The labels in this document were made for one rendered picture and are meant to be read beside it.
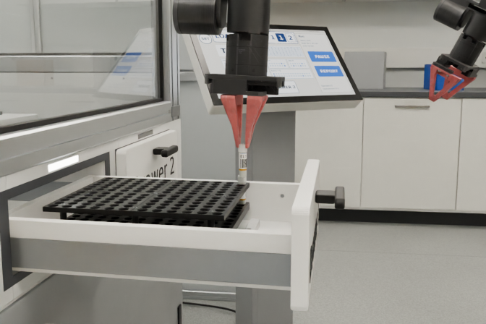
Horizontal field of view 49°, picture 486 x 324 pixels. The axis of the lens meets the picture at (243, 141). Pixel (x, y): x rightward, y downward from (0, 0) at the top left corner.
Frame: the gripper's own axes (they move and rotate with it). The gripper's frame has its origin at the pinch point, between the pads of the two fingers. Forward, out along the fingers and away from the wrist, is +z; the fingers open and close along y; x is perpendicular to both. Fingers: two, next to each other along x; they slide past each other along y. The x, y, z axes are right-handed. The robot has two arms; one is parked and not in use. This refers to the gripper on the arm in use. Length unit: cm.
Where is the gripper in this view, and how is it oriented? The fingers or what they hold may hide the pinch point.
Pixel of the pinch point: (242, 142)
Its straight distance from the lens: 74.5
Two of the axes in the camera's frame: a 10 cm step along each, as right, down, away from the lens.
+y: -9.9, -0.7, 1.5
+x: -1.6, 1.3, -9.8
